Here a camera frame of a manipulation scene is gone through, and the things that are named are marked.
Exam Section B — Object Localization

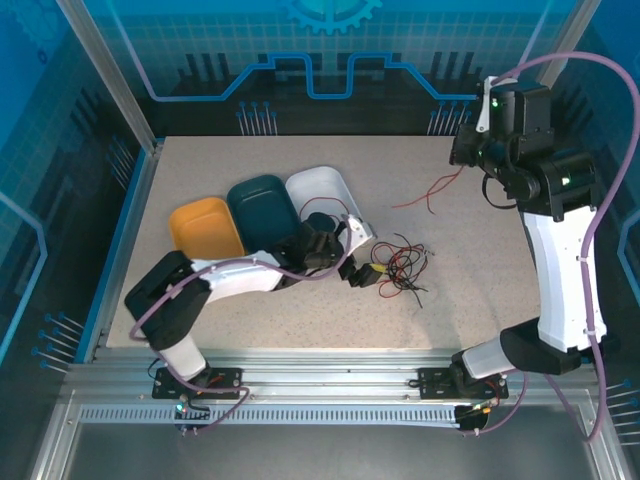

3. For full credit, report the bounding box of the dark teal plastic tray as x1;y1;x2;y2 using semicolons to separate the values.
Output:
225;173;303;251

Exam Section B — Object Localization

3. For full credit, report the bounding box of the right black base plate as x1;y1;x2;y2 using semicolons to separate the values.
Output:
417;367;510;401

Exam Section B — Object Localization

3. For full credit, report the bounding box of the aluminium mounting rail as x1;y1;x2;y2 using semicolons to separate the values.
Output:
64;347;596;406

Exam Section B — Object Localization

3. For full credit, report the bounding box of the yellow plastic tray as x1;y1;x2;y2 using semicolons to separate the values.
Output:
168;196;246;261

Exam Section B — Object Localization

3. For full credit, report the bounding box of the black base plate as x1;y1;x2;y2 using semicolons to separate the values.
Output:
417;367;510;401
152;367;244;401

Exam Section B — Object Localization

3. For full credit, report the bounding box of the black wiring connector cluster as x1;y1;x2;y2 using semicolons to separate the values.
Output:
173;394;211;436
453;399;501;437

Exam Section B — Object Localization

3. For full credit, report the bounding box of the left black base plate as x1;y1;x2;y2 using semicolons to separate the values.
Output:
152;367;244;401

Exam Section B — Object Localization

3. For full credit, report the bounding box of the steel shelf panel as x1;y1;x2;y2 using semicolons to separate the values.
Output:
29;404;621;480

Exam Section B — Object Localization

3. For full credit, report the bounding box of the slotted grey cable duct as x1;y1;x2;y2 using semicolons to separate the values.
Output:
79;405;461;426

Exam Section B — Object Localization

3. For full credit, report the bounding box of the thin red cable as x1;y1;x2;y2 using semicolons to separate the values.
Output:
391;164;469;214
372;241;426;300
298;196;351;224

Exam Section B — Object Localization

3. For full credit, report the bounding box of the white plastic tray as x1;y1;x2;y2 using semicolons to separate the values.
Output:
284;165;363;236

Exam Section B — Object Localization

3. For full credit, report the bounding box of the aluminium frame post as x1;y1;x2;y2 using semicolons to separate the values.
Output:
55;0;164;154
502;0;604;154

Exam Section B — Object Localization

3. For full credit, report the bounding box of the aluminium table side rail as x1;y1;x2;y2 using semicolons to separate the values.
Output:
502;139;571;361
94;142;164;361

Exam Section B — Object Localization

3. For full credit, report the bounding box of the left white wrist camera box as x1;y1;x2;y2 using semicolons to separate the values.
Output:
339;213;375;256

